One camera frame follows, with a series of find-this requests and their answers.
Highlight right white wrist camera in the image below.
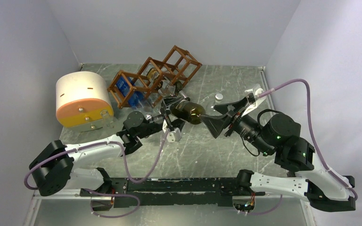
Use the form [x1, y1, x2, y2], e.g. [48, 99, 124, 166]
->
[242, 84, 266, 116]

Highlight blue square bottle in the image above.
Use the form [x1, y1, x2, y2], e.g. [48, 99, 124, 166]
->
[115, 75, 152, 121]

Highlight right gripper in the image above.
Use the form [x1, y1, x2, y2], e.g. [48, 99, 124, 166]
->
[199, 97, 273, 155]

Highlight brown wooden wine rack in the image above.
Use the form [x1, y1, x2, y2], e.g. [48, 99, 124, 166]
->
[107, 45, 202, 109]

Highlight cream orange cylindrical box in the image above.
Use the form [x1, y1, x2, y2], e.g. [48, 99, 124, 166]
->
[56, 71, 114, 132]

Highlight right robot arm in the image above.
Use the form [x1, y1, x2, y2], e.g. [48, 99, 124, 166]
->
[199, 99, 356, 212]

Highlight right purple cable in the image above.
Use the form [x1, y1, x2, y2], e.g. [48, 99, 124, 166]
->
[255, 78, 359, 217]

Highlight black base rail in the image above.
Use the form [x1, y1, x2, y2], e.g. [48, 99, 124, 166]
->
[97, 178, 252, 208]

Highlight green wine bottle tan label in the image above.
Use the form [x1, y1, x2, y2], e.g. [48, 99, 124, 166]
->
[168, 81, 190, 101]

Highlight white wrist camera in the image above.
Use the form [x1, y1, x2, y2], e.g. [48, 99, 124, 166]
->
[166, 127, 182, 143]
[242, 84, 266, 116]

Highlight clear round bottle red label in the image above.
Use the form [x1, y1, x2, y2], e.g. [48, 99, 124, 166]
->
[206, 93, 223, 115]

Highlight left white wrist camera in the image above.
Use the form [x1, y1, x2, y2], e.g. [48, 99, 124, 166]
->
[166, 127, 182, 143]

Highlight dark wine bottle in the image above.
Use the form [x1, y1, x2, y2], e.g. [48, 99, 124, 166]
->
[171, 100, 206, 125]

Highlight clear glass bottle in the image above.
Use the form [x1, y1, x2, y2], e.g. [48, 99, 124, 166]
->
[100, 109, 115, 130]

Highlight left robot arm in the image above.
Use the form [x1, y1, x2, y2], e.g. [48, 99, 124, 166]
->
[24, 97, 187, 196]

